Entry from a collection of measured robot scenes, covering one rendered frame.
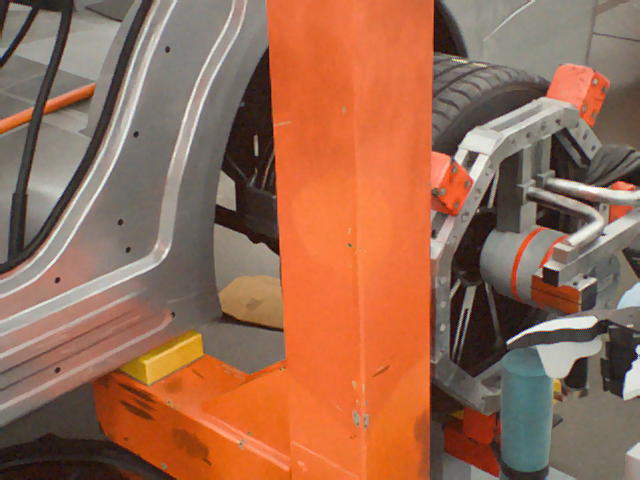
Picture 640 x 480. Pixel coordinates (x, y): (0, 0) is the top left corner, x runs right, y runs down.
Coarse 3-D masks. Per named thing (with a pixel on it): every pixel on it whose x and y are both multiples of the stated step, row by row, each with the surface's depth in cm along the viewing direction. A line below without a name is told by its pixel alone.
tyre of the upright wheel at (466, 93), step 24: (432, 72) 211; (456, 72) 210; (480, 72) 209; (504, 72) 210; (528, 72) 215; (432, 96) 204; (456, 96) 202; (480, 96) 204; (504, 96) 209; (528, 96) 215; (432, 120) 199; (456, 120) 201; (480, 120) 206; (432, 144) 198; (456, 144) 203; (432, 384) 219; (432, 408) 221; (456, 408) 227
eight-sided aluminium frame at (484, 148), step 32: (480, 128) 201; (512, 128) 201; (544, 128) 206; (576, 128) 214; (480, 160) 196; (576, 160) 226; (480, 192) 197; (448, 224) 194; (576, 224) 234; (448, 256) 195; (448, 288) 198; (448, 320) 201; (544, 320) 235; (448, 352) 203; (448, 384) 206; (480, 384) 214
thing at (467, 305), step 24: (552, 144) 227; (552, 168) 232; (552, 192) 236; (480, 216) 226; (552, 216) 238; (480, 240) 229; (456, 264) 218; (456, 288) 220; (480, 288) 228; (456, 312) 224; (480, 312) 242; (504, 312) 240; (528, 312) 238; (456, 336) 224; (480, 336) 238; (504, 336) 236; (456, 360) 227; (480, 360) 231
